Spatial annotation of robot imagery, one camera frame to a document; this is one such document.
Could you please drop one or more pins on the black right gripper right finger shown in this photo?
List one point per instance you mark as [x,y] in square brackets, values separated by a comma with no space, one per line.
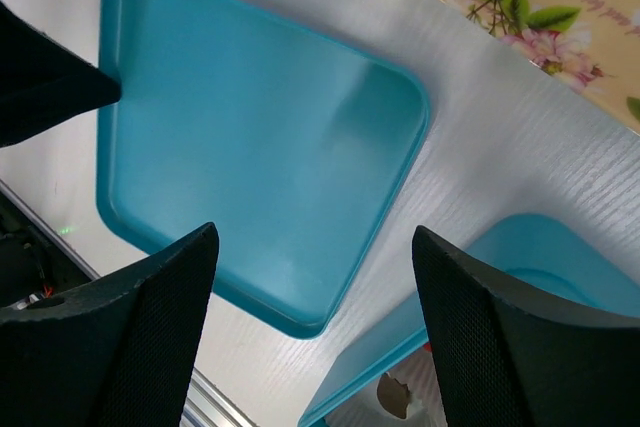
[507,353]

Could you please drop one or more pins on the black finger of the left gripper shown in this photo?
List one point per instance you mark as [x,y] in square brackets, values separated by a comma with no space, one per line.
[42,83]

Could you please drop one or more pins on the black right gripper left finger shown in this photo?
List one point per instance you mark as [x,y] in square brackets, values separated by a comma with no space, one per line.
[118,351]

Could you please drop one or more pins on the teal tin box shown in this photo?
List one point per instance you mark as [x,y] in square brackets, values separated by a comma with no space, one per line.
[386,378]

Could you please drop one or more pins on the teal tin lid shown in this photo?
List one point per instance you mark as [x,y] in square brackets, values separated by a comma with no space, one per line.
[293,144]

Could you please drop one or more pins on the floral serving tray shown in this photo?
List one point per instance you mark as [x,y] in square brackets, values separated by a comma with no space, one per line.
[590,45]

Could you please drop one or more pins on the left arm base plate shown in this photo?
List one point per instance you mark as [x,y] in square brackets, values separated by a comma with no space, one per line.
[37,269]

